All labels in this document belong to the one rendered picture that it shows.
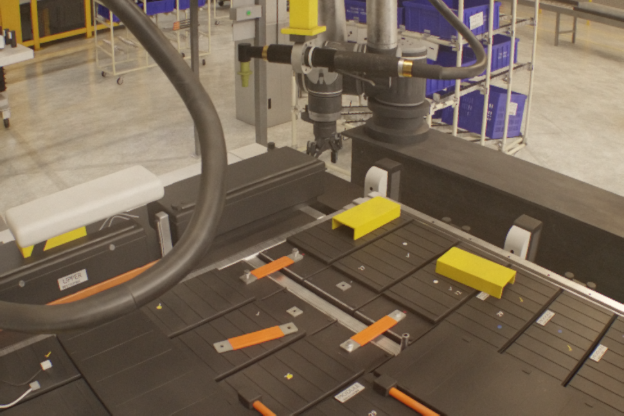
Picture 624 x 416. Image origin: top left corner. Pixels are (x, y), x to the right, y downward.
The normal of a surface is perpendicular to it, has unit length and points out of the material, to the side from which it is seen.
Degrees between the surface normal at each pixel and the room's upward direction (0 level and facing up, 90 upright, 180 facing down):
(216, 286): 0
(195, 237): 38
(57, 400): 0
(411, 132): 23
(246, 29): 90
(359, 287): 0
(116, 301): 43
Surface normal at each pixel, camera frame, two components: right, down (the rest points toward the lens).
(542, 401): 0.00, -0.90
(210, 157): -0.30, -0.45
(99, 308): 0.26, -0.37
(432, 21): -0.71, 0.37
